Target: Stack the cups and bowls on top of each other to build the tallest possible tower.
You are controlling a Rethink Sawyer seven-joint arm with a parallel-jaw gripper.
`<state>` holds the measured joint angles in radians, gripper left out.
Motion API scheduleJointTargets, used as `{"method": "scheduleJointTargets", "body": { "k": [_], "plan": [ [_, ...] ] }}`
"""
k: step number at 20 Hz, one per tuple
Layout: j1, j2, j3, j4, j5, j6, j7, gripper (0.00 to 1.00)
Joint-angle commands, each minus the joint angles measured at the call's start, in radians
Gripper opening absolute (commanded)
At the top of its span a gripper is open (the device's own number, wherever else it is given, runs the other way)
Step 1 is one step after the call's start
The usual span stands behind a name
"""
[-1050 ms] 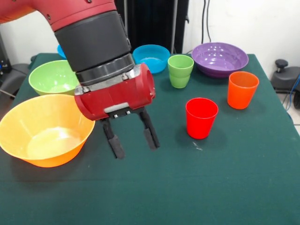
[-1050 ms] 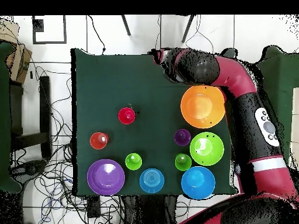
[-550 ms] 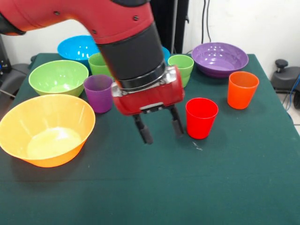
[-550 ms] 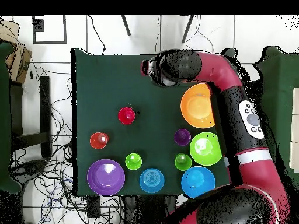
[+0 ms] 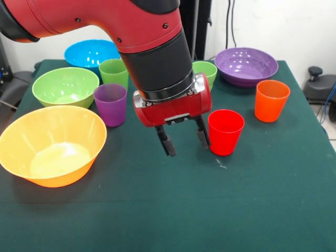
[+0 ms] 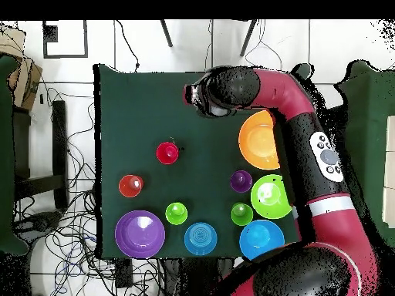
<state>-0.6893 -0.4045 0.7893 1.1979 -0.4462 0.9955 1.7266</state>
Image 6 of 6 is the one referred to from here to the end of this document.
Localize black tripod leg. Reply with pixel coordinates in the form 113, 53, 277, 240
239, 19, 258, 58
159, 19, 174, 48

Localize grey pedestal foot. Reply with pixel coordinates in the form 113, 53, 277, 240
13, 210, 64, 234

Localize dark green tablecloth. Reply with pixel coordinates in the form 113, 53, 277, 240
93, 62, 315, 260

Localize tangle of floor cables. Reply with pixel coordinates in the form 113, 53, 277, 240
12, 87, 169, 296

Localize smooth green plastic cup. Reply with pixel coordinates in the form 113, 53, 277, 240
230, 202, 255, 227

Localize cardboard box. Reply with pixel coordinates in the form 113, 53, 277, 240
0, 25, 43, 111

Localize purple plastic cup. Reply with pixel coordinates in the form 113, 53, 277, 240
229, 170, 253, 194

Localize neighbouring green-clothed table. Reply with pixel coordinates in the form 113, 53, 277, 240
0, 55, 30, 257
333, 59, 395, 261

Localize purple plastic bowl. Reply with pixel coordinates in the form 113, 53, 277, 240
114, 210, 167, 259

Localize orange plastic bowl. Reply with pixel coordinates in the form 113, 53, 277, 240
238, 109, 281, 171

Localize red plastic cup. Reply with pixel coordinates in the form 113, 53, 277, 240
155, 141, 180, 166

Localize black floor cable with plug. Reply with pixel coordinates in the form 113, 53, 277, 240
115, 19, 140, 72

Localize orange plastic cup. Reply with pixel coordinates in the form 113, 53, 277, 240
118, 174, 145, 198

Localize black square floor frame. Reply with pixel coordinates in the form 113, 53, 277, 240
42, 20, 89, 59

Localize small blue plastic bowl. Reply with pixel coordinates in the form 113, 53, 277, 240
184, 222, 218, 256

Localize black stand frame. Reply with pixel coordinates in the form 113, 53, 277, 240
12, 99, 69, 212

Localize large blue plastic bowl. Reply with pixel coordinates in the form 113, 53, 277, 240
238, 219, 285, 261

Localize ridged green plastic cup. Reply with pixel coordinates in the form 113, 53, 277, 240
165, 202, 189, 226

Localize green plastic bowl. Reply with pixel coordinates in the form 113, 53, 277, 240
250, 173, 293, 220

